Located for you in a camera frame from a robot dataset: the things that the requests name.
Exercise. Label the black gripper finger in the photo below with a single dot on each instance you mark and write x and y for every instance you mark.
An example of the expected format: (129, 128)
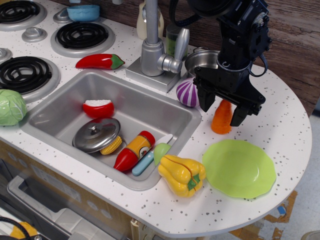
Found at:
(242, 111)
(206, 99)

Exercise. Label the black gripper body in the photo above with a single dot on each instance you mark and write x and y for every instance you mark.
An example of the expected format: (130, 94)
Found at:
(230, 84)

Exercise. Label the orange toy carrot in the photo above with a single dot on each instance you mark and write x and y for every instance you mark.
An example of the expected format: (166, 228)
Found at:
(222, 118)

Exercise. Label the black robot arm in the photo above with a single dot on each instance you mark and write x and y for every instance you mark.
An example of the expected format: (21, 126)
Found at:
(244, 31)

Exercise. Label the light green plate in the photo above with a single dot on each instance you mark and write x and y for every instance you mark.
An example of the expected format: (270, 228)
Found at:
(239, 169)

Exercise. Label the purple striped toy onion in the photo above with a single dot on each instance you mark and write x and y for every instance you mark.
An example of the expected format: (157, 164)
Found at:
(187, 93)

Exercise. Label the stainless steel pot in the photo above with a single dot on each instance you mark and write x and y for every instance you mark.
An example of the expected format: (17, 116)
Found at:
(201, 57)

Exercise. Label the silver toy faucet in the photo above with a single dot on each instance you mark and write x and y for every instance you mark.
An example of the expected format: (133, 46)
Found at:
(155, 68)

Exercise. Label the green toy lime half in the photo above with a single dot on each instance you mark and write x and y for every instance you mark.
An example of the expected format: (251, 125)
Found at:
(159, 151)

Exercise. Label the green spice jar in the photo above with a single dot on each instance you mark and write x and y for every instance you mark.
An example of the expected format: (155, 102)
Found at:
(172, 33)

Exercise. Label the yellow toy bell pepper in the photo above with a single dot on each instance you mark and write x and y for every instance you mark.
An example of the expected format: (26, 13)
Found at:
(184, 176)

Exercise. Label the red orange toy bottle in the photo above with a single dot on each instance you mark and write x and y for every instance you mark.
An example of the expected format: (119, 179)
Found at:
(134, 151)

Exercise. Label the metal sink basin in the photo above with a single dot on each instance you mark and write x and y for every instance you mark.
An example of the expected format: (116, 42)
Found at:
(56, 120)

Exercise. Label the yellow toy corn cob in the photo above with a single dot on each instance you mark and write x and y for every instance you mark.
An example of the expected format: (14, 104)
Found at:
(112, 147)

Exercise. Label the cream toy bottle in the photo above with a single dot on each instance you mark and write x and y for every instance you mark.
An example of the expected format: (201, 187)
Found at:
(141, 25)

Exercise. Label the red toy chili pepper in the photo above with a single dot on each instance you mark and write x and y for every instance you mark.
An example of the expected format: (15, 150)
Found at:
(104, 61)

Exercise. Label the red toy apple slice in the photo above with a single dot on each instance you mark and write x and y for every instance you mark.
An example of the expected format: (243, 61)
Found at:
(98, 108)

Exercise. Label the metal pot lid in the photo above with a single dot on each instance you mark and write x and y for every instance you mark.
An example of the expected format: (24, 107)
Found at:
(96, 134)

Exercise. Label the rear right stove burner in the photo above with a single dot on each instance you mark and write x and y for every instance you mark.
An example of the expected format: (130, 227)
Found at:
(81, 39)

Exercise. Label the stove burner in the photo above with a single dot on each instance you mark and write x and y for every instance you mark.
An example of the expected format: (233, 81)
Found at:
(17, 15)
(81, 39)
(32, 77)

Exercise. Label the blue plastic bowl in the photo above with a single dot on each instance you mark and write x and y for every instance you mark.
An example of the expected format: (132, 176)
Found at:
(83, 13)

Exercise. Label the silver stove knob rear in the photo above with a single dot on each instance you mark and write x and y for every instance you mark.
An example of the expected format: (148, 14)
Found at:
(62, 17)

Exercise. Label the silver stove knob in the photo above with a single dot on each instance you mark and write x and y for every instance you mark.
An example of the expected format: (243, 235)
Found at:
(62, 17)
(5, 54)
(33, 35)

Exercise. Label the front left stove burner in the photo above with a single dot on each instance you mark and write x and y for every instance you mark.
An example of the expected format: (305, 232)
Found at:
(32, 77)

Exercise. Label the green toy cabbage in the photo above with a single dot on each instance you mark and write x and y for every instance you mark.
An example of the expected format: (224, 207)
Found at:
(12, 107)

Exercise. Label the silver stove knob left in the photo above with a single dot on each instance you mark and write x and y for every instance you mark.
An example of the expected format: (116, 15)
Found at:
(5, 54)

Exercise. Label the rear left stove burner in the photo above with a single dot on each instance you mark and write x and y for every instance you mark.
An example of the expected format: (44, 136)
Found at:
(17, 15)

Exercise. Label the blue handled toy knife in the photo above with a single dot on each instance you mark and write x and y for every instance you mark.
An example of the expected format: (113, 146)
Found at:
(142, 165)

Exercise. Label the oven door handle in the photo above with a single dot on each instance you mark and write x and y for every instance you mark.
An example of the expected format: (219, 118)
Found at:
(39, 205)

